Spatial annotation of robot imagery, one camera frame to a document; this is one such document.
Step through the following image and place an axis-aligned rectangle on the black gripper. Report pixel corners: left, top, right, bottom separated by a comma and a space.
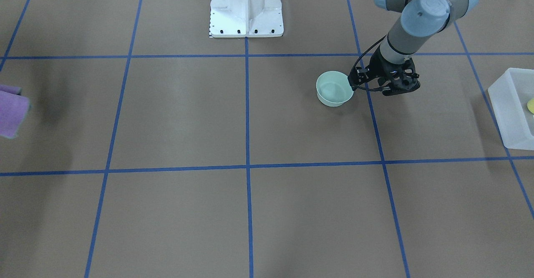
348, 52, 421, 96

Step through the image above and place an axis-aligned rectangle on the mint green bowl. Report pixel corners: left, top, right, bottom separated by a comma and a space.
315, 71, 354, 107

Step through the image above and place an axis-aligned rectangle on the yellow plastic cup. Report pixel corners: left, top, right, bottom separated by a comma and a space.
526, 99, 534, 114

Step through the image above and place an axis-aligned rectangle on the purple cloth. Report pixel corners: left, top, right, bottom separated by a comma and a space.
0, 84, 31, 139

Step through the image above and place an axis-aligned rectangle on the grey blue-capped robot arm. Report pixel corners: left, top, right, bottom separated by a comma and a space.
348, 0, 479, 96

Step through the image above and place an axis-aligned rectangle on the clear plastic bin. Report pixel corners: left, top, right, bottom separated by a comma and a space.
488, 68, 534, 151

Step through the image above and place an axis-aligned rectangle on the brown paper table mat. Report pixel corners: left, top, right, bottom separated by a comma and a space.
1, 0, 534, 278

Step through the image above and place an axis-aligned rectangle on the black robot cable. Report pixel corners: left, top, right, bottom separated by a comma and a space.
352, 35, 388, 93

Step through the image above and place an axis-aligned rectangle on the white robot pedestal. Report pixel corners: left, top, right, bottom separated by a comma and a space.
209, 0, 284, 38

